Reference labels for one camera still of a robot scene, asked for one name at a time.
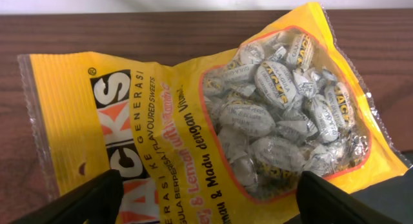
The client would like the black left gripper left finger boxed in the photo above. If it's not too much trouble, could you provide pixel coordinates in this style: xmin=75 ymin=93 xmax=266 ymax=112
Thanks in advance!
xmin=12 ymin=169 xmax=124 ymax=224

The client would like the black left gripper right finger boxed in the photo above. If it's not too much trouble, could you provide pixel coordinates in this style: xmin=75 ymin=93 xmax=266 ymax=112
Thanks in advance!
xmin=296 ymin=171 xmax=399 ymax=224

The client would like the yellow Hacks candy bag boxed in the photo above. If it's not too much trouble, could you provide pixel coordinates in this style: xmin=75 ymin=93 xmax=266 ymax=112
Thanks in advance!
xmin=17 ymin=2 xmax=412 ymax=223

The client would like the black open gift box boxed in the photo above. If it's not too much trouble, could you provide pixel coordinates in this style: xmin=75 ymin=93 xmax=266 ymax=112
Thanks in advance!
xmin=287 ymin=168 xmax=412 ymax=223

